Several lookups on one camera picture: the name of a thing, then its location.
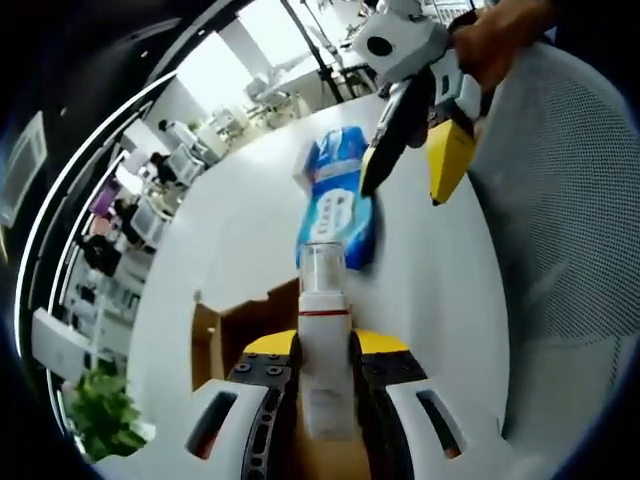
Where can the brown cardboard shoe box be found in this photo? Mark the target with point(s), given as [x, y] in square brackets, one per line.
[240, 330]

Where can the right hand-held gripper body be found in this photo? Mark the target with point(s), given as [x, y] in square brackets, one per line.
[405, 45]

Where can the green plant in white pot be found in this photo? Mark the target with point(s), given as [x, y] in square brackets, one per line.
[102, 415]

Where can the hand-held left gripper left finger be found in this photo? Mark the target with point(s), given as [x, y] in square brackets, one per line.
[260, 400]

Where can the ceiling air conditioner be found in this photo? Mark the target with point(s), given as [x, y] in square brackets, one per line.
[22, 165]

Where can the purple wall screen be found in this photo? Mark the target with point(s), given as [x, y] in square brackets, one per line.
[105, 205]

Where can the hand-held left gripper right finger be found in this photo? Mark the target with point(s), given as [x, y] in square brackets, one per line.
[385, 400]

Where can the person's right hand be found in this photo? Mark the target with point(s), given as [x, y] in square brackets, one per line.
[500, 40]

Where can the light blue soft tissue pack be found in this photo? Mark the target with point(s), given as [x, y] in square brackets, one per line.
[340, 210]

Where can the white mesh office chair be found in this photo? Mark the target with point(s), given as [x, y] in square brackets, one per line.
[565, 225]

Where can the white bottle with clear cap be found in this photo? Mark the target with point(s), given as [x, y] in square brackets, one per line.
[325, 360]

